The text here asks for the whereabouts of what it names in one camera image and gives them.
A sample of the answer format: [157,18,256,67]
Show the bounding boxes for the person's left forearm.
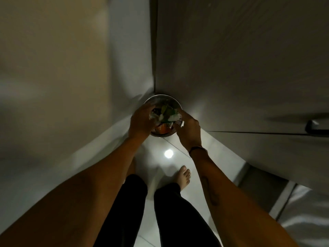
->
[0,136,145,247]

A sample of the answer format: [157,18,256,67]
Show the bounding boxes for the metal mesh sink strainer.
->
[173,113,186,128]

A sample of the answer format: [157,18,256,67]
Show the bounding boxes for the low grey cabinet door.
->
[206,131,329,196]

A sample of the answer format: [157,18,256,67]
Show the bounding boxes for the person's right foot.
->
[172,166,191,186]

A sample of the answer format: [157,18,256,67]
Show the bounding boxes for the round steel waste bin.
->
[143,94,183,138]

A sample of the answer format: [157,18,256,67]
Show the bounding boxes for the person's leg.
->
[154,182,222,247]
[93,174,148,247]

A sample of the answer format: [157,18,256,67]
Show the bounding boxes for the black cabinet handle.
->
[305,120,329,136]

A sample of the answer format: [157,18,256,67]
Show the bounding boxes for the person's right hand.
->
[172,109,202,152]

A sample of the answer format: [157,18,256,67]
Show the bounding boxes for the food waste scraps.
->
[150,105,179,134]

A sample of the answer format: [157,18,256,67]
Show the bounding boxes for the tall grey cabinet door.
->
[155,0,329,134]

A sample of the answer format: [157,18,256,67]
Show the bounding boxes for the person's left hand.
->
[128,102,158,142]

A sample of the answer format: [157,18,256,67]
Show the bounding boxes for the person's right leg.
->
[154,182,222,247]

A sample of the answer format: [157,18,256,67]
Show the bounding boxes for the thin dark wrist bracelet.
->
[188,146,208,155]

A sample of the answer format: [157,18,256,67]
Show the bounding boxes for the grey cloth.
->
[279,185,329,247]

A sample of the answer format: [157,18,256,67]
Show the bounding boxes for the person's left leg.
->
[93,174,148,247]

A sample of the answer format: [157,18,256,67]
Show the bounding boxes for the person's right forearm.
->
[190,149,300,247]

